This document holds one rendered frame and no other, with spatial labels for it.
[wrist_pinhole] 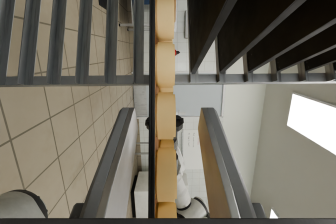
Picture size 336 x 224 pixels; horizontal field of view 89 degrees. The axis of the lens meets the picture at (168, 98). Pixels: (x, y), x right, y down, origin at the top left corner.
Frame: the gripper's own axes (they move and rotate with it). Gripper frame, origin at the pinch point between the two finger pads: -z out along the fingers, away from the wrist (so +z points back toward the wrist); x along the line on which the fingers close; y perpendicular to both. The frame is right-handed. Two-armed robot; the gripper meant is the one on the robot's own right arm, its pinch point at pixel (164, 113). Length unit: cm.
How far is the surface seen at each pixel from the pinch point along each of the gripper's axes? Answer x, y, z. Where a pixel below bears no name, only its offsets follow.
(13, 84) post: -49, -7, -7
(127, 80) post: -12.0, -8.0, -7.5
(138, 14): -9.0, -24.0, -24.0
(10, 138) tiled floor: -77, -15, 30
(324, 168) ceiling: 222, -93, 191
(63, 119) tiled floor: -78, -53, 54
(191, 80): 8.9, -7.6, -7.5
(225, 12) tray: 9.5, 13.7, -31.7
